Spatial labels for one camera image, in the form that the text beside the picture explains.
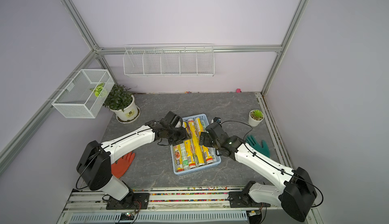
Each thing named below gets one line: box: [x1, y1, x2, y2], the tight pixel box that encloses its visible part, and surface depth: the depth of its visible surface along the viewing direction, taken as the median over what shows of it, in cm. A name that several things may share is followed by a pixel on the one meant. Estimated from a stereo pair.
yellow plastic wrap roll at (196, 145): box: [187, 118, 206, 167], surface depth 86 cm
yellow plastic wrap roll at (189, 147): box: [184, 118, 197, 169], surface depth 84 cm
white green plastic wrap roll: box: [180, 142, 190, 171], surface depth 85 cm
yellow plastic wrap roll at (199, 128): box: [195, 117, 206, 167], surface depth 86 cm
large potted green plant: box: [102, 83, 141, 124], surface depth 96 cm
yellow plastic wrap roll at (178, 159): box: [173, 144, 185, 173], surface depth 85 cm
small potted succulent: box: [248, 109, 264, 127], surface depth 98 cm
